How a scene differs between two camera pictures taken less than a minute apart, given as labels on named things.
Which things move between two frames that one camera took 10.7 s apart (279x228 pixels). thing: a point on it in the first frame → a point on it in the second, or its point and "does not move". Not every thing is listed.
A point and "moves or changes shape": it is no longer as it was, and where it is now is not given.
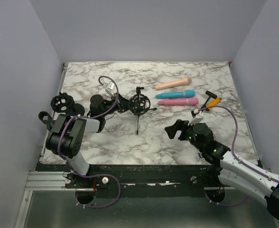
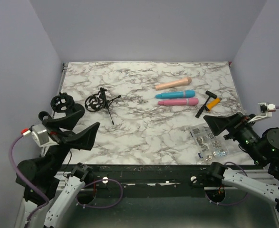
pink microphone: [190, 101] does not move
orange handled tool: [212, 100] does not move
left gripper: [122, 104] → [84, 138]
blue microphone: [185, 94] does not move
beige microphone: [184, 81] does not move
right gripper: [179, 124] → [233, 122]
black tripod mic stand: [139, 104] moves or changes shape
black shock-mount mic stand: [64, 103] does not move
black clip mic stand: [49, 122] does not move
